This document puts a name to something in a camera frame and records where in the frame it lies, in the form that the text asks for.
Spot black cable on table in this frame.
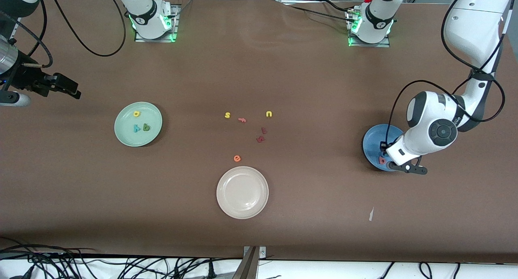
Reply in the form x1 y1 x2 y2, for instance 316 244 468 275
283 0 357 23

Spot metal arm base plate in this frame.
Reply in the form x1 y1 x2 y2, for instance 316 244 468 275
348 8 391 48
135 4 179 43

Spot silver metal clamp bracket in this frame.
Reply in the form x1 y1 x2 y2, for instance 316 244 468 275
243 246 267 260

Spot white round plate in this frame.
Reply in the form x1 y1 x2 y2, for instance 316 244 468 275
216 166 269 219

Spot green round plate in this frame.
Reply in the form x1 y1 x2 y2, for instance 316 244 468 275
114 102 163 147

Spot brown table cover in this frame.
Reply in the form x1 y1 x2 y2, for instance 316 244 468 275
0 0 518 264

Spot blue round plate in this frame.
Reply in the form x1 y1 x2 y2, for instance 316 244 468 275
363 124 405 172

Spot tangled black cables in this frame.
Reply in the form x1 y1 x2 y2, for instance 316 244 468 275
0 238 227 279

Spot aluminium frame rail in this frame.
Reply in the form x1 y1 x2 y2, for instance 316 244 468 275
7 18 20 45

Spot grey metal beam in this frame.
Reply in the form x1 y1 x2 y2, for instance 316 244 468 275
232 247 259 279

